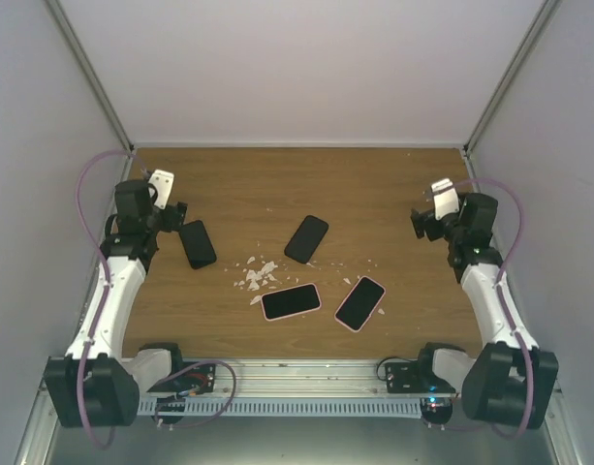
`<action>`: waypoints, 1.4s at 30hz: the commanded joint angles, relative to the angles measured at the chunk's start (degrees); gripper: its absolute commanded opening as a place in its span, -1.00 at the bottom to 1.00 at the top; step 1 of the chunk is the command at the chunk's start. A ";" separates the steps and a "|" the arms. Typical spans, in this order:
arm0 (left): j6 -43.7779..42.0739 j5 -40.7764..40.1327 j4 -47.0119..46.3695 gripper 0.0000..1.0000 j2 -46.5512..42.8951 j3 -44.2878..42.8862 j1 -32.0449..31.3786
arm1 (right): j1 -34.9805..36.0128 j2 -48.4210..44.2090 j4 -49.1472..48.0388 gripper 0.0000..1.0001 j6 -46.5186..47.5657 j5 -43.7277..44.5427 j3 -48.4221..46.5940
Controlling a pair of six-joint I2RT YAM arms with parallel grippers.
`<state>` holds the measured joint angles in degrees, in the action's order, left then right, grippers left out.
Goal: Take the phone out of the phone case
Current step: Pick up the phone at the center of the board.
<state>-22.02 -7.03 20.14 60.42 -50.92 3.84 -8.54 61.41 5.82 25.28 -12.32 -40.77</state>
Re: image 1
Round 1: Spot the black phone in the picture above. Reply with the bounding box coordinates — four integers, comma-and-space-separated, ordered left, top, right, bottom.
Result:
179, 220, 217, 269

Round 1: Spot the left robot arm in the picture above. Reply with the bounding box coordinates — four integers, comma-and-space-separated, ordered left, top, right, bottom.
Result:
44, 170, 187, 428

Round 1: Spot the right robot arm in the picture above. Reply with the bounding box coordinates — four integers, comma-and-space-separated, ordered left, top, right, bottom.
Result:
411, 187, 559, 433

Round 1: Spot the pink case phone right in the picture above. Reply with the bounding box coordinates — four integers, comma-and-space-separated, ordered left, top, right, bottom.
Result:
334, 276, 386, 332

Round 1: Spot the pink case phone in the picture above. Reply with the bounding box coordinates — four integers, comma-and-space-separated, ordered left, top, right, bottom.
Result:
261, 284, 322, 322
334, 276, 386, 332

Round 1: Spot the black phone face down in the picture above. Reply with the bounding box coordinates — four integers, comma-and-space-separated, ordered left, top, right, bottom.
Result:
284, 215, 329, 264

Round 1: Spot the pink case phone left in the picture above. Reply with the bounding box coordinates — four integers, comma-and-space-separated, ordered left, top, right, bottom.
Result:
261, 284, 322, 322

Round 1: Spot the white debris pile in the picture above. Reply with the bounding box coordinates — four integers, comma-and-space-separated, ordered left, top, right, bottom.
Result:
224, 255, 281, 306

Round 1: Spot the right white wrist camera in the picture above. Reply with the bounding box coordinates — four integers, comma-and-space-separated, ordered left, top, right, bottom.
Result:
430, 178, 459, 221

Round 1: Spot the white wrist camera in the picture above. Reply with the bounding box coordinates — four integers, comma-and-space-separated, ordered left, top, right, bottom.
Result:
430, 178, 459, 221
147, 170, 174, 209

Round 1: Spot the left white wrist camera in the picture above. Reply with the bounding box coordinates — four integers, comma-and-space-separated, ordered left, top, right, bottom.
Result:
147, 170, 174, 209

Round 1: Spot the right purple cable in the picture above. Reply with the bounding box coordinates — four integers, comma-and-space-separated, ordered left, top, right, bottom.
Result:
451, 177, 540, 440

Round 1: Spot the purple cable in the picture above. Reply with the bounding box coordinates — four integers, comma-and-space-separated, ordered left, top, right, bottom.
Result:
74, 149, 138, 450
451, 177, 540, 440

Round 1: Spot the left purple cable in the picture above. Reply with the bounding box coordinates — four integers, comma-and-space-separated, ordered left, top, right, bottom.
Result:
74, 149, 138, 450

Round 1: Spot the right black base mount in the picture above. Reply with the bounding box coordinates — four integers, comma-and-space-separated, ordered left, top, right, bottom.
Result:
375, 357, 440, 394

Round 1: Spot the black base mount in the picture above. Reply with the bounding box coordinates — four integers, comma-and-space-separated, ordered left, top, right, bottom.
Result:
375, 357, 440, 394
149, 364, 216, 394

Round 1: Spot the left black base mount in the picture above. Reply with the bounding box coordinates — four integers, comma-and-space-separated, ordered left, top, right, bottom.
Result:
149, 364, 216, 394

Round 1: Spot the aluminium front rail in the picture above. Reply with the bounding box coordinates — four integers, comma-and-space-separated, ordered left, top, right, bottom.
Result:
131, 358, 465, 399

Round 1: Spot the grey slotted cable duct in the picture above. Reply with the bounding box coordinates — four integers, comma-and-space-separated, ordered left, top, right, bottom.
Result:
159, 397, 422, 419

